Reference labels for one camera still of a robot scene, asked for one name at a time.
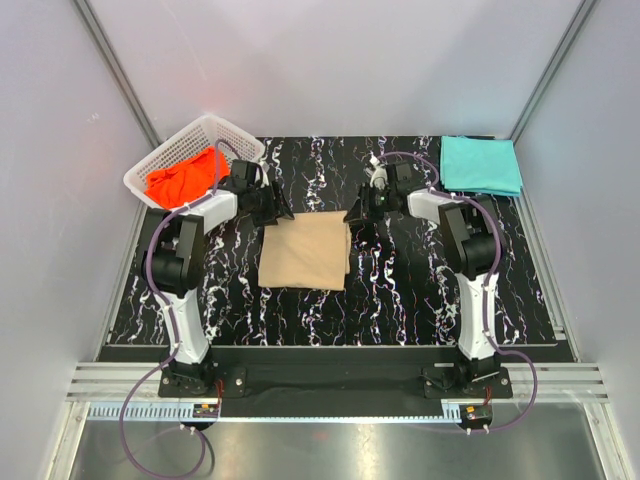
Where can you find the folded teal t shirt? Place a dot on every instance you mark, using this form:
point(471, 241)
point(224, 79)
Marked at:
point(486, 166)

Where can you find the white plastic laundry basket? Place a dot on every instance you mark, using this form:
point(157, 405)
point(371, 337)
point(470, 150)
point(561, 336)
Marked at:
point(200, 134)

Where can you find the white slotted cable duct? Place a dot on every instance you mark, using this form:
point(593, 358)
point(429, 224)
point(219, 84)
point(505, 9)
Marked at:
point(198, 412)

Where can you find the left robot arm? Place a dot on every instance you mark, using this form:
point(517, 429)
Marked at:
point(171, 254)

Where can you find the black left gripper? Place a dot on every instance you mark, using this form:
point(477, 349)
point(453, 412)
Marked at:
point(275, 206)

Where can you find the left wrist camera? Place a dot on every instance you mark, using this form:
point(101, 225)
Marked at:
point(262, 178)

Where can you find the beige t shirt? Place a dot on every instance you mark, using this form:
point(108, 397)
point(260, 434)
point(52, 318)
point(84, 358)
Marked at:
point(310, 251)

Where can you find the aluminium frame rail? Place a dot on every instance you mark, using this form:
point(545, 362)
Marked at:
point(105, 381)

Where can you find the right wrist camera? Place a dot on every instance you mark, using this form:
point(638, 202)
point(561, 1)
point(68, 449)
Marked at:
point(377, 174)

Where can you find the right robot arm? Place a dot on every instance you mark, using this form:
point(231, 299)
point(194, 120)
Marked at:
point(473, 248)

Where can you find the orange t shirt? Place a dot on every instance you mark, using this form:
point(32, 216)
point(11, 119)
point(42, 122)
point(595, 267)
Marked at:
point(188, 180)

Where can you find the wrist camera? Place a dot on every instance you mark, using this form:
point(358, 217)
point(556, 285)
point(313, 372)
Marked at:
point(377, 174)
point(262, 178)

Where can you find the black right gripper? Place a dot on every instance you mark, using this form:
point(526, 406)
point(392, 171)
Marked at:
point(362, 206)

